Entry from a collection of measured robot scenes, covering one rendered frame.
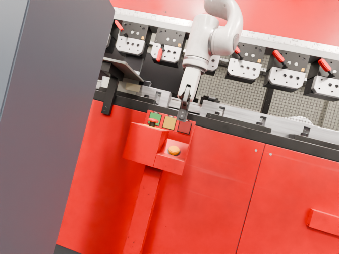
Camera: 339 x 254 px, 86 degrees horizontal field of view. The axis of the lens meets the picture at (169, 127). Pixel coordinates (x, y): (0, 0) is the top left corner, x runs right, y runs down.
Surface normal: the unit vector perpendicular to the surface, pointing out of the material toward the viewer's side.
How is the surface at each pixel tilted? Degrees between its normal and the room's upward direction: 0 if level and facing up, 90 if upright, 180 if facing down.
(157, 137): 90
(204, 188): 90
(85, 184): 90
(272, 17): 90
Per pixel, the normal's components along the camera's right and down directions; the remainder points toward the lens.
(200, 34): -0.39, 0.00
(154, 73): -0.13, -0.02
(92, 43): 0.97, 0.25
